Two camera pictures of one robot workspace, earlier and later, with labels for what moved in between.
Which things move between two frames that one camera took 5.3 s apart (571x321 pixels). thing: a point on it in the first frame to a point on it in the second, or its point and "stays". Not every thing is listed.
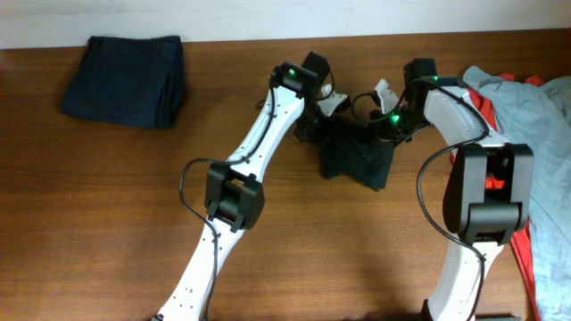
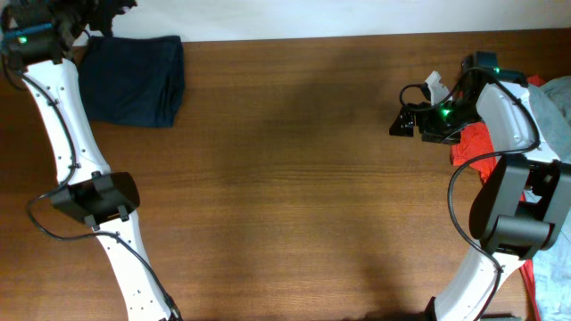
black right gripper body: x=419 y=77 to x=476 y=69
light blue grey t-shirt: x=537 y=113 stays
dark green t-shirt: x=351 y=149 to x=72 y=16
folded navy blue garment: x=136 y=81 stays
